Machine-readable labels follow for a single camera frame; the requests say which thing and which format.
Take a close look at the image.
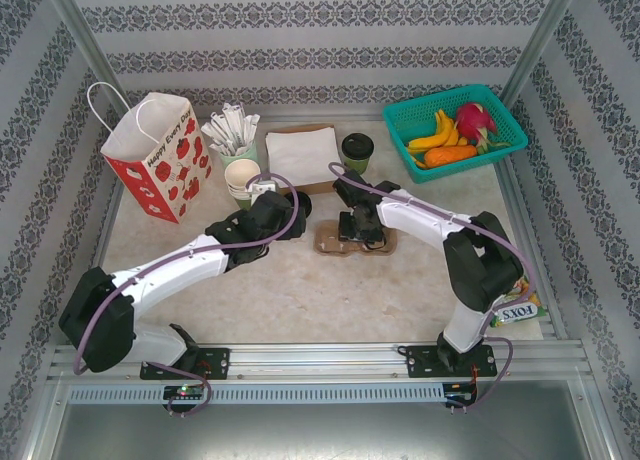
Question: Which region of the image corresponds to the teal plastic basket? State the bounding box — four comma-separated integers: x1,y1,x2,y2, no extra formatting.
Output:
382,83,530,185

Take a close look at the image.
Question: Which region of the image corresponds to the green candy bag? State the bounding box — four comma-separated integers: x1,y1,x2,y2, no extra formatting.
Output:
487,274,547,331

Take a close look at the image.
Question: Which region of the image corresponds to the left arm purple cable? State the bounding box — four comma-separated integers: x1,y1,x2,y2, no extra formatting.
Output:
73,172,301,417

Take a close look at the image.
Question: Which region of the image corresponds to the green paper coffee cup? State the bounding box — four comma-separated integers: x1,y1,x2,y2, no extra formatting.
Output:
343,149,374,177

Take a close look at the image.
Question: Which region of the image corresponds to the pink dragon fruit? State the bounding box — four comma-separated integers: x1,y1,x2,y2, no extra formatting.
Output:
453,101,512,155

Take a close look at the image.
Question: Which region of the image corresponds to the pale green sachet holder cup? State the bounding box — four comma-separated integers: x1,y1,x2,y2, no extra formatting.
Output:
215,139,261,169

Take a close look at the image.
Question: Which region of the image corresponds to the brown cardboard cup carrier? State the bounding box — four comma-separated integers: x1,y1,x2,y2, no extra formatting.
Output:
313,218,400,257

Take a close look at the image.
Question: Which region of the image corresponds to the black coffee cup lid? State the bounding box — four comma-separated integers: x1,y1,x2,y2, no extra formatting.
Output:
341,132,376,161

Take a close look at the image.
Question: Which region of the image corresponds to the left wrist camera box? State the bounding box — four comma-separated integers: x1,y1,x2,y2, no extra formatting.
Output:
246,176,280,205

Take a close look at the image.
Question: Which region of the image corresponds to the orange carrot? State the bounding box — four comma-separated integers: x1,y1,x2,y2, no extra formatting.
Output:
423,144,479,169

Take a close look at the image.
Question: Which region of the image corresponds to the stack of green paper cups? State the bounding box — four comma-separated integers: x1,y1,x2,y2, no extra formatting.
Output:
223,159,262,212

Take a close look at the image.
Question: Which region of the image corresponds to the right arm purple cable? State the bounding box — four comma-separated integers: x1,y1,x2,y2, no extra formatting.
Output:
328,161,536,411

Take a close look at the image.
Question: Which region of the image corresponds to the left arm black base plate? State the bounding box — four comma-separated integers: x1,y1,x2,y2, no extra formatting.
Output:
139,347,231,381

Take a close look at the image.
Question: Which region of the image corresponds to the slotted grey cable duct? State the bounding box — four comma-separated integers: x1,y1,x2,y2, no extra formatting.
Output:
66,382,447,406

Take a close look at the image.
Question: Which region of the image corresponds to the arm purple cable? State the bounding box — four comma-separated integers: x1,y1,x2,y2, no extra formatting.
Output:
73,172,301,417
328,161,536,411

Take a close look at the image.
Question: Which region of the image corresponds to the red printed white paper bag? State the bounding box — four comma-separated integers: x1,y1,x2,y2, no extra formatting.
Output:
85,81,214,225

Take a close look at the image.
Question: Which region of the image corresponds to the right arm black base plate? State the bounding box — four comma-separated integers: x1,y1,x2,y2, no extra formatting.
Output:
405,343,499,379

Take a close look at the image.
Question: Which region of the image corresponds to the aluminium frame post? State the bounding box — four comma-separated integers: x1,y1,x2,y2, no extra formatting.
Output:
498,0,586,111
39,0,144,131

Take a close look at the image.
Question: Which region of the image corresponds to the yellow banana bunch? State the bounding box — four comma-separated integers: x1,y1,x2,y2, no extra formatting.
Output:
405,108,471,170

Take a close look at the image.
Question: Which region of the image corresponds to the aluminium mounting rail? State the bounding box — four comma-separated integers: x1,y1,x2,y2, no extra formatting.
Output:
47,343,594,381

